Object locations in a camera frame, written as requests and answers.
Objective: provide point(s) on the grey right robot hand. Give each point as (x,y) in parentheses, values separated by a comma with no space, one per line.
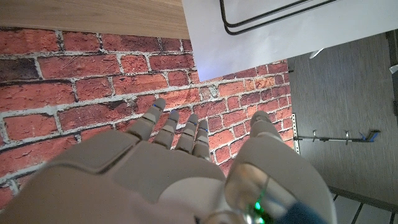
(149,177)

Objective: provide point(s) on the white paper file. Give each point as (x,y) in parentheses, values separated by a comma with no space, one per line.
(280,46)

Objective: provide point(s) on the red brick printed backdrop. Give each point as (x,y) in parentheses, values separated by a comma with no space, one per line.
(77,81)

